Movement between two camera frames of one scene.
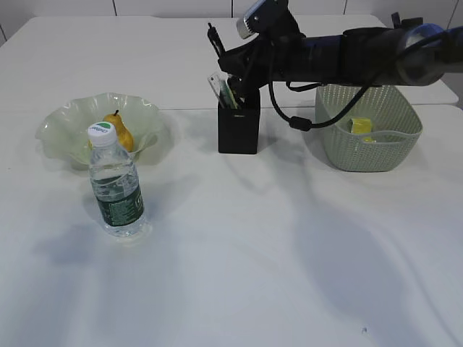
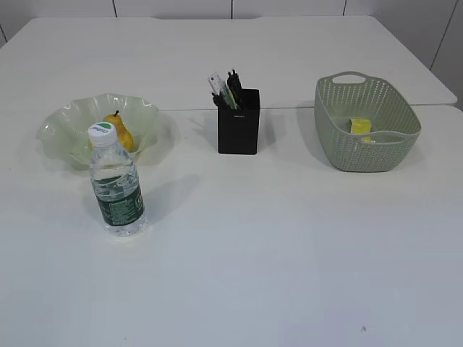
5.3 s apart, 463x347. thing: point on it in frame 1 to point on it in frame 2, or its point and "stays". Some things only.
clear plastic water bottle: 114,182 stays
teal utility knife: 226,98 stays
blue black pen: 215,40 to 219,100
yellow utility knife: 233,98 stays
